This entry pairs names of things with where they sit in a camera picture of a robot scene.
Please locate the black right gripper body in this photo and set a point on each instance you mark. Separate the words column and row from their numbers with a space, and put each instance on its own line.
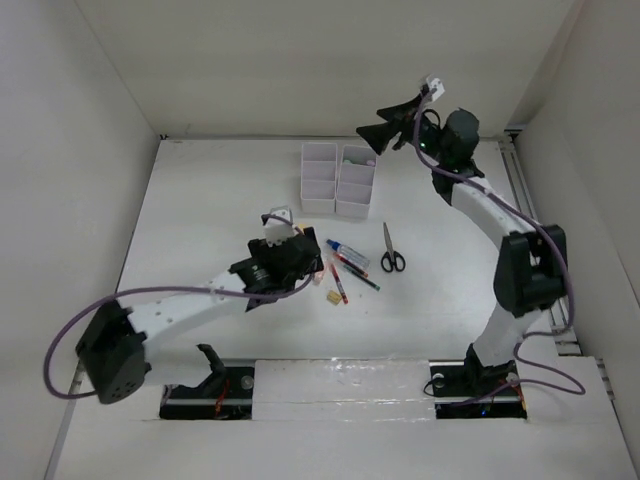
column 429, row 138

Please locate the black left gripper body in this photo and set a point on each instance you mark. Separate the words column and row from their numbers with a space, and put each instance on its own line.
column 260, row 249

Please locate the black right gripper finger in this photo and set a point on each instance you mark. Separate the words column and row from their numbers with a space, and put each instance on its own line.
column 379, row 136
column 401, row 111

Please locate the blue cap glue bottle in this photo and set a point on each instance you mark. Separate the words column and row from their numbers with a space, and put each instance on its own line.
column 349, row 253

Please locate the black handled scissors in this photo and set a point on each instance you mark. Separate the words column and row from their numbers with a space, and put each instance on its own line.
column 392, row 260

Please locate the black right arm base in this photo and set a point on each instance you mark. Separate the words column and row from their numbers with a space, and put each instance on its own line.
column 468, row 390

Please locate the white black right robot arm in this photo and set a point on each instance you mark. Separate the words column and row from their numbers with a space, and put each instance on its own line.
column 531, row 273

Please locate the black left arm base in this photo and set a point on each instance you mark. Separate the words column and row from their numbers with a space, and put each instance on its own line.
column 226, row 394

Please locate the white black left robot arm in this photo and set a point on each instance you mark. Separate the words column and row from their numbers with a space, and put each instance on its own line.
column 118, row 344

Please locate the white right organizer box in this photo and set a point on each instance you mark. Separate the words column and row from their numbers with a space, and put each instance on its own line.
column 355, row 182

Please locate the white organizer box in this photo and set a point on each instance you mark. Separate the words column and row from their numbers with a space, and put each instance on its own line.
column 355, row 182
column 318, row 177

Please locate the white left organizer box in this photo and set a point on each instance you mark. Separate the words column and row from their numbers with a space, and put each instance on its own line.
column 318, row 177

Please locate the yellow staple box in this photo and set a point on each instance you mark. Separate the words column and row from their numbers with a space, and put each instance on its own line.
column 334, row 297

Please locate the pink red pen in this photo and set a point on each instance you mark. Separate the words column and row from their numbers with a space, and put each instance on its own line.
column 338, row 282

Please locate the green pen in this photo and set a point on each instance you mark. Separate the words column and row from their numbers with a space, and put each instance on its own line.
column 362, row 278

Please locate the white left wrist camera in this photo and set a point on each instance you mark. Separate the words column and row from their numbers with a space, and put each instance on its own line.
column 279, row 226

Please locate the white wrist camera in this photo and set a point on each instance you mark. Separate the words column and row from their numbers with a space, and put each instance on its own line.
column 279, row 226
column 432, row 88

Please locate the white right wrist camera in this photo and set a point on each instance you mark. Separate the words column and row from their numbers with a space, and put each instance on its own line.
column 432, row 88

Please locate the aluminium side rail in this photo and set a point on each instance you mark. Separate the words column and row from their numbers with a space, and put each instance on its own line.
column 563, row 311

